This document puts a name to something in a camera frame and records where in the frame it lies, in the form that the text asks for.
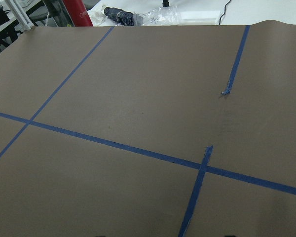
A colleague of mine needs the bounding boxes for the aluminium frame post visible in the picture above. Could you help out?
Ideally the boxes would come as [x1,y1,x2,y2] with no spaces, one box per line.
[5,0,34,31]

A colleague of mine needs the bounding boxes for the black tripod leg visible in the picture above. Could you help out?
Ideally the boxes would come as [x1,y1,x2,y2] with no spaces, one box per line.
[162,0,170,7]

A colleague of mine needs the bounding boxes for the clear plastic bag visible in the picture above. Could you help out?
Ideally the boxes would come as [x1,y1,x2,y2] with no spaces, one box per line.
[133,6,181,26]

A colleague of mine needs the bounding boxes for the red cylinder bottle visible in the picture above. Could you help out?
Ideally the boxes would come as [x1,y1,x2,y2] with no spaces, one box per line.
[62,0,93,27]

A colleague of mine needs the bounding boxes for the white foam block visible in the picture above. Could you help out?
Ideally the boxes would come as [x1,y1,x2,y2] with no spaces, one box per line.
[180,10,221,25]

